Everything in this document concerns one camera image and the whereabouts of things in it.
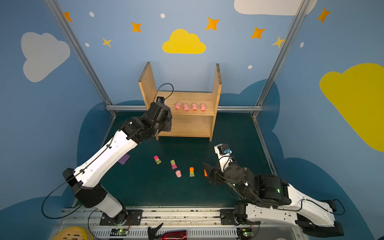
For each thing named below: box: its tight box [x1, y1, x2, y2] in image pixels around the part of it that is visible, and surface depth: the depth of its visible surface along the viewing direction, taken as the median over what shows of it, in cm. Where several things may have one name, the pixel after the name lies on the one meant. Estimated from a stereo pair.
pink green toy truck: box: [153, 155, 162, 165], surface depth 95 cm
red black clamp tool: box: [147, 222, 187, 240], surface depth 69 cm
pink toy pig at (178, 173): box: [175, 170, 182, 178], surface depth 90 cm
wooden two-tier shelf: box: [138, 61, 223, 142], surface depth 87 cm
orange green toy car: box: [189, 166, 195, 177], surface depth 90 cm
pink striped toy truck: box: [170, 159, 178, 170], surface depth 92 cm
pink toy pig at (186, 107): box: [183, 103, 190, 112], surface depth 86 cm
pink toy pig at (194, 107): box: [192, 103, 199, 112], surface depth 86 cm
